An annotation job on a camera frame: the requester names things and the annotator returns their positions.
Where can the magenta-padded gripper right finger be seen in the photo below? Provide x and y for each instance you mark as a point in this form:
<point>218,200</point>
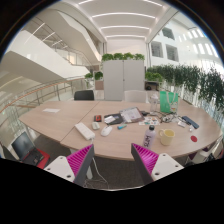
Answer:
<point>146,158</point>

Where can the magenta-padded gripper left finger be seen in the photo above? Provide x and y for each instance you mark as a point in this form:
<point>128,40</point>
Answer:
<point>79,160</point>

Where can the pale purple black-capped drink bottle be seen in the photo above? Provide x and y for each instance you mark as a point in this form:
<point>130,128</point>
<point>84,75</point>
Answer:
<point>149,138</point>

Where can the clear plastic water bottle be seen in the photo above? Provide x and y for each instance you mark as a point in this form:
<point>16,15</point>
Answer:
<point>153,104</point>

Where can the pale yellow mug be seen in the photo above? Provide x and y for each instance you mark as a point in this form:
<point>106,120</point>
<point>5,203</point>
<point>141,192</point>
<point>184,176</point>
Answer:
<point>167,137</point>

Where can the colourful sticker sheet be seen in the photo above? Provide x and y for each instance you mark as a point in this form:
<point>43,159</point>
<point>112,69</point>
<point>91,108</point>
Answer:
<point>149,121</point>

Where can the small white device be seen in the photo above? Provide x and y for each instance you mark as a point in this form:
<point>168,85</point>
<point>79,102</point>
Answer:
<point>95,125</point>

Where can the white computer mouse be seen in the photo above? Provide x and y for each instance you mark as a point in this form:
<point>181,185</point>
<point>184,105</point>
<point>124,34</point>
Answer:
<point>106,131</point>

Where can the turquoise marker pen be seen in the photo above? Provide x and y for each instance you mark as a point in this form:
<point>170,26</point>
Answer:
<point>122,126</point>

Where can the small red and black case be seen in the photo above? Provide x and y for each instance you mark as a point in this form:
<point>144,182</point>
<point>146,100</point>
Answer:
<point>97,118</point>

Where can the white paper card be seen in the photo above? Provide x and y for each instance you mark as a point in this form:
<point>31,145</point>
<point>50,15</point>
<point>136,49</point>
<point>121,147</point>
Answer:
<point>182,124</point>

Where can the flat round red coaster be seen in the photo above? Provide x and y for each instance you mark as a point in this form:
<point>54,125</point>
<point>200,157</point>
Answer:
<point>194,138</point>

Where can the laptop on red case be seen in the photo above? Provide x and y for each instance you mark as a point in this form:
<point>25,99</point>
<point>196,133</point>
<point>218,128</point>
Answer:
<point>25,146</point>

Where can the green printed tote bag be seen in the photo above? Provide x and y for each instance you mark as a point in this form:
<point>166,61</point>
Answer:
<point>166,102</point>

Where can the white office chair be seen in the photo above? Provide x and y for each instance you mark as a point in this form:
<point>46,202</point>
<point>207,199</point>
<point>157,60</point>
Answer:
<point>135,96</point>

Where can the black office chair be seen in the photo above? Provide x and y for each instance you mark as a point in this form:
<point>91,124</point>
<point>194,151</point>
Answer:
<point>84,95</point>

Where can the white cabinet with plants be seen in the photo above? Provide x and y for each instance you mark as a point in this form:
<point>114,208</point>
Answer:
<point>122,78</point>

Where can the green hedge plant row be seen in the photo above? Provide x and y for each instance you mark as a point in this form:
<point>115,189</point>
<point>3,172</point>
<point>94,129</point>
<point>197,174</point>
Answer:
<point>193,80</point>

